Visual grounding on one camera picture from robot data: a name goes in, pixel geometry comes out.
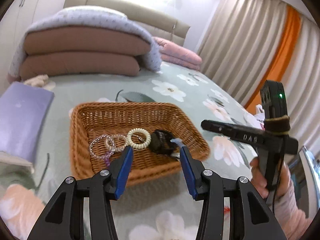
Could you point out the brown wicker basket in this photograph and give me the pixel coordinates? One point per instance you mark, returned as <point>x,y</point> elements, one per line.
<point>155,166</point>

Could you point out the pink folded blanket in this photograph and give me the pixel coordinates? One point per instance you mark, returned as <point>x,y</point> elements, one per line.
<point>177,53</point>

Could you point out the brown folded quilt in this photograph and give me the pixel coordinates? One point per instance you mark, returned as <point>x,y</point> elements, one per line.
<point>80,66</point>

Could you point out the white plastic bag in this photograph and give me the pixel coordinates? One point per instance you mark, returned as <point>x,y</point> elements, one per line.
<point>260,115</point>

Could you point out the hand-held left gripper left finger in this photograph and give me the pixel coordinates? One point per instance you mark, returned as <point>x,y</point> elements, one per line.
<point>123,171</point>

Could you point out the cream fluffy cloth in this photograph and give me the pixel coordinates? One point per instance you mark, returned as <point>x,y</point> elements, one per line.
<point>37,80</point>

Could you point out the person's right hand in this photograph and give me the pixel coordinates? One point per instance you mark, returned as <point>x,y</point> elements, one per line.
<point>257,177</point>

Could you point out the orange curtain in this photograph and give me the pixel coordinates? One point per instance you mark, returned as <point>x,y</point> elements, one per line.
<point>280,60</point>

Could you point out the green floral bedspread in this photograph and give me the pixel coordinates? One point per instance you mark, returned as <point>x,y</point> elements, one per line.
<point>190,90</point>

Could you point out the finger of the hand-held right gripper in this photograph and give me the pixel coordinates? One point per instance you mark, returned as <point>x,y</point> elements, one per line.
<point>230,131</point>

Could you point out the white plastic object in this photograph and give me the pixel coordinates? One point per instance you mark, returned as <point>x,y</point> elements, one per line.
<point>308,170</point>

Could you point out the silver hair clip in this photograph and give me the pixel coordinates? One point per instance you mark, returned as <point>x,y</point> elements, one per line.
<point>175,156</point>

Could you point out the light blue hair clip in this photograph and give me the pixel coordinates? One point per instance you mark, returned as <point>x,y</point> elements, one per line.
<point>178,142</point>

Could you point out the beige padded headboard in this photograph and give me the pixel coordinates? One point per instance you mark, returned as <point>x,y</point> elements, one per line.
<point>150,16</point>

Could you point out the stacked brown pillows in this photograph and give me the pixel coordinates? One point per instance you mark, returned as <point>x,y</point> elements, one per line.
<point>87,41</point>

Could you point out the folded brown and lilac quilts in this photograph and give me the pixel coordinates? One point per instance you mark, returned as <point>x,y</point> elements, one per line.
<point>95,17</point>

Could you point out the lilac folded cloth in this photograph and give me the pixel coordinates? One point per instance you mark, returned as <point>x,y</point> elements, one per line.
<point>22,120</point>

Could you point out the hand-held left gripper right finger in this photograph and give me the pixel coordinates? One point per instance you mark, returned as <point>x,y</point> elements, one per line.
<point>188,172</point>

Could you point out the white wardrobe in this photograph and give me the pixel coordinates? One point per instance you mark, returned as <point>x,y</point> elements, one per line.
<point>22,2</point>

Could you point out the beige curtain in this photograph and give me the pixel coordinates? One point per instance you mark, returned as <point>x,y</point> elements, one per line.
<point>237,42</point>

